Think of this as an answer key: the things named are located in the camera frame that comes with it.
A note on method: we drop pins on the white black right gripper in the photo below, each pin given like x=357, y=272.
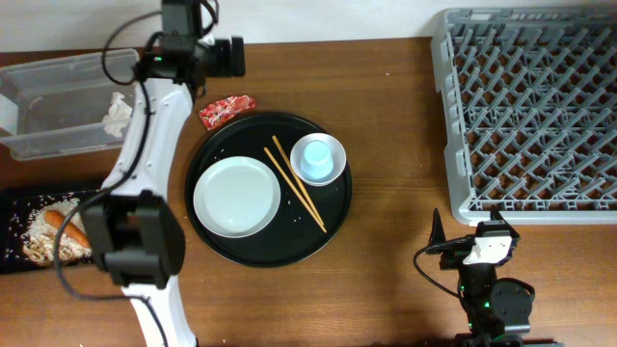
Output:
x=452, y=257

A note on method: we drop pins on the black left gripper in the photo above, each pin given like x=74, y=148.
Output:
x=228, y=66

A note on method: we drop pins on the red snack wrapper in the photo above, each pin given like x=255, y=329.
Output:
x=218, y=112

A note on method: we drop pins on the white tissue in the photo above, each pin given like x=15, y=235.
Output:
x=118, y=116

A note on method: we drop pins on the wooden chopstick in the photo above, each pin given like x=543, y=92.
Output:
x=307, y=199
x=294, y=189

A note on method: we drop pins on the white plate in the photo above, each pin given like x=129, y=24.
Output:
x=236, y=197

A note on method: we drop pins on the white bowl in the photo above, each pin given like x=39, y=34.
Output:
x=338, y=154

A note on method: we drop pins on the rice and noodle scraps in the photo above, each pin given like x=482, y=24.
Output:
x=42, y=230

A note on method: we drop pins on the light blue plastic cup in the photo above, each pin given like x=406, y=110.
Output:
x=317, y=161

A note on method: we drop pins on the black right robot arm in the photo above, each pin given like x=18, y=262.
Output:
x=497, y=309

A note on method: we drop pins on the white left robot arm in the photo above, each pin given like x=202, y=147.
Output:
x=135, y=237

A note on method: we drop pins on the grey dishwasher rack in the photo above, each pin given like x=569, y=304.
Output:
x=529, y=98

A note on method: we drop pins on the clear plastic bin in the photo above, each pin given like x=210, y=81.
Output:
x=55, y=107

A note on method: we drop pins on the black rectangular tray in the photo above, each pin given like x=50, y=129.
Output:
x=16, y=206

